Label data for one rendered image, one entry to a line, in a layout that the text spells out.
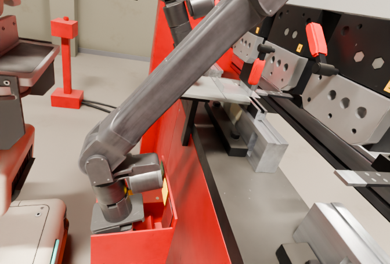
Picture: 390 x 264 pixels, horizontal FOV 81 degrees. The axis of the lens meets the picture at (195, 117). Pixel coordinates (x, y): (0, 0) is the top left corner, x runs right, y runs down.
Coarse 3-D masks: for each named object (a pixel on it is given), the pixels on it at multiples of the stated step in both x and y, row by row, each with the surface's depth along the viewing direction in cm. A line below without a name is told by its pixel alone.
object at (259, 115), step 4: (252, 100) 71; (256, 100) 69; (252, 104) 66; (256, 104) 69; (260, 104) 67; (248, 108) 68; (252, 108) 66; (256, 108) 64; (260, 108) 66; (264, 108) 65; (252, 112) 66; (256, 112) 64; (260, 112) 64; (264, 112) 64; (252, 116) 66; (256, 116) 64; (260, 116) 64; (264, 116) 65
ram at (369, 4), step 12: (288, 0) 51; (300, 0) 47; (312, 0) 44; (324, 0) 41; (336, 0) 38; (348, 0) 36; (360, 0) 34; (372, 0) 32; (384, 0) 31; (336, 12) 40; (348, 12) 36; (360, 12) 34; (372, 12) 32; (384, 12) 31
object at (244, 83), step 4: (244, 64) 75; (248, 64) 72; (252, 64) 70; (244, 68) 75; (248, 68) 72; (244, 72) 74; (248, 72) 72; (240, 76) 77; (244, 76) 74; (248, 76) 72; (244, 80) 74; (240, 84) 78; (244, 84) 76; (248, 84) 71; (244, 88) 75; (248, 88) 73; (252, 88) 70; (256, 88) 70; (248, 92) 72
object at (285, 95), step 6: (258, 90) 77; (264, 90) 79; (276, 96) 77; (282, 96) 78; (288, 96) 79; (294, 96) 79; (300, 96) 76; (294, 102) 79; (300, 102) 76; (300, 108) 76
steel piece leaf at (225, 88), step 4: (216, 76) 75; (216, 80) 74; (216, 84) 74; (220, 84) 71; (224, 84) 76; (228, 84) 77; (220, 88) 70; (224, 88) 72; (228, 88) 73; (232, 88) 74; (236, 88) 75; (240, 88) 76; (224, 92) 69; (228, 92) 70; (232, 92) 70; (236, 92) 71; (240, 92) 72; (244, 92) 73; (248, 96) 71
